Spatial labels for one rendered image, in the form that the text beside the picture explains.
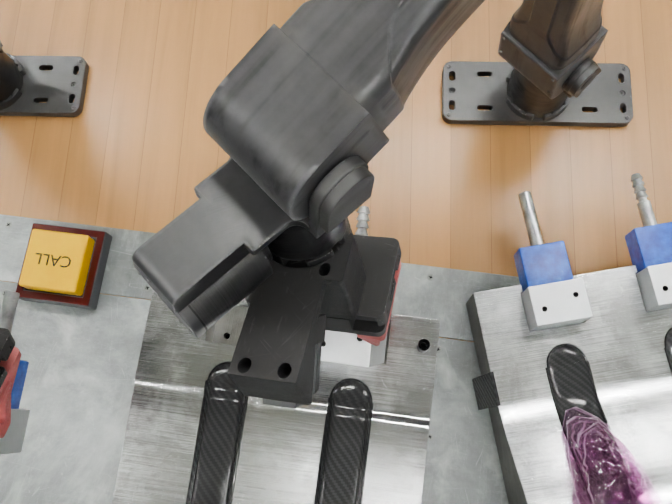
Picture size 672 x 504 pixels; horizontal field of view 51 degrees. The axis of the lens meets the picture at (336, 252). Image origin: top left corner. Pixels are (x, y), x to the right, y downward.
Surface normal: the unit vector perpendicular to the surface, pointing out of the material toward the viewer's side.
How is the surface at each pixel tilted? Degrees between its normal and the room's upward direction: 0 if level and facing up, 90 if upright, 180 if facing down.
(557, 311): 0
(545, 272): 0
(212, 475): 5
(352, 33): 15
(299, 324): 21
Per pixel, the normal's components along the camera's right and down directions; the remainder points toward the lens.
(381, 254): -0.19, -0.55
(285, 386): -0.22, 0.83
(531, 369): -0.05, -0.25
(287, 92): -0.24, -0.07
